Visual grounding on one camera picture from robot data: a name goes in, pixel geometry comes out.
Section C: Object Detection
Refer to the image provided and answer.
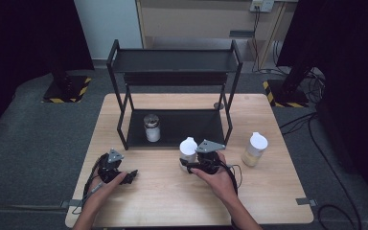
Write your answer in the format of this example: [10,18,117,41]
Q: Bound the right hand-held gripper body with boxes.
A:
[195,139,226,175]

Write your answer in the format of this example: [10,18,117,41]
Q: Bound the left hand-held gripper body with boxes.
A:
[97,148,125,185]

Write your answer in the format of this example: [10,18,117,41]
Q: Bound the white-lid jar with white contents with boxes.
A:
[178,136,199,173]

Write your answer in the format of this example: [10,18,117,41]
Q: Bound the white-lid jar with yellow contents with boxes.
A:
[241,131,269,168]

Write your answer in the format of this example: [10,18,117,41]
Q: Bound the glass shaker jar metal lid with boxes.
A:
[143,113,162,143]

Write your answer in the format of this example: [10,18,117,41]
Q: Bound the black metal rack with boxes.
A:
[105,38,243,151]

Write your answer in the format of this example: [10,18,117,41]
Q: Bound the person's left hand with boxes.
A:
[82,172,128,213]

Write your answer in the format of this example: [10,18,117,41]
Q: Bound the person's right hand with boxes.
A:
[190,151,240,204]

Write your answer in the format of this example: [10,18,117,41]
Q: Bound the grey tape piece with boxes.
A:
[295,197,318,207]
[60,199,83,209]

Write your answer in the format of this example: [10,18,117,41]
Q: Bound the black stand with striped base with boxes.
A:
[42,57,93,104]
[262,61,316,109]

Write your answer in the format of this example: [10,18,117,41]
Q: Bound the light wooden cabinet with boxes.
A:
[135,0,300,70]

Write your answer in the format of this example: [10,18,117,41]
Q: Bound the black curtain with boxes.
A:
[0,0,96,143]
[276,0,368,200]

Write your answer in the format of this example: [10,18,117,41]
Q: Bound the black socket cable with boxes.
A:
[250,11,263,73]

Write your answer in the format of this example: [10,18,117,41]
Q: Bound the tangle of floor cables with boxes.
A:
[300,67,328,106]

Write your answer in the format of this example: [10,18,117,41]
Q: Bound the long black floor cable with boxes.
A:
[279,111,364,230]

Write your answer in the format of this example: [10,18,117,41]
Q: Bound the white wall socket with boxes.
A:
[249,0,275,13]

